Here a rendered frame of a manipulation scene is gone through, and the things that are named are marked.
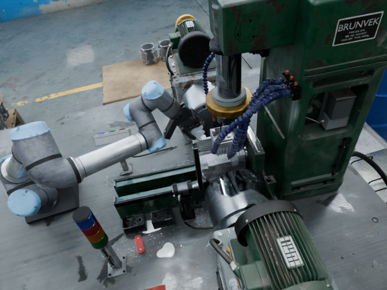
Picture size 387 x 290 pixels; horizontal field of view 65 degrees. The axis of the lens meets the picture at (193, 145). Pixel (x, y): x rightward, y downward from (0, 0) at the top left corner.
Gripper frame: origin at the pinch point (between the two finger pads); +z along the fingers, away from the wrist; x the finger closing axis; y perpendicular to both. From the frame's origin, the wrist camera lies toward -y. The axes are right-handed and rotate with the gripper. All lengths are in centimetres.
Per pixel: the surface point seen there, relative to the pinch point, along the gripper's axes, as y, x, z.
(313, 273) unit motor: 24, -75, -16
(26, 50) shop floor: -233, 381, -9
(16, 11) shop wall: -262, 525, -41
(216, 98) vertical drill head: 20.2, -8.1, -19.0
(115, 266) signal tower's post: -52, -37, 0
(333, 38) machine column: 59, -24, -24
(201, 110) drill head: 6.1, 15.1, -0.8
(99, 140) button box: -40.6, 15.3, -20.5
